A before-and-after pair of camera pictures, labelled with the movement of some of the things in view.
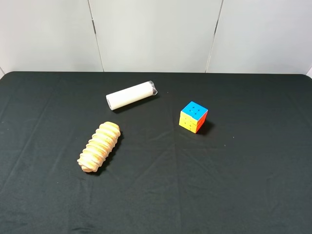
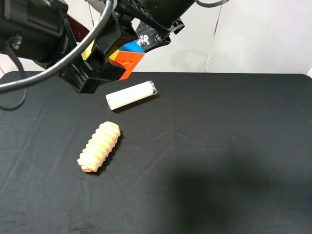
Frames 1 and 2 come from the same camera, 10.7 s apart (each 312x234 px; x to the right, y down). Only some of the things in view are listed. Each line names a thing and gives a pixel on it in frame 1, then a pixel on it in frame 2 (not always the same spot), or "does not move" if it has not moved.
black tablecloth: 248,170 does not move
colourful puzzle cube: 192,117 -> 128,55
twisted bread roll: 99,146 does not move
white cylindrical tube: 121,98 does not move
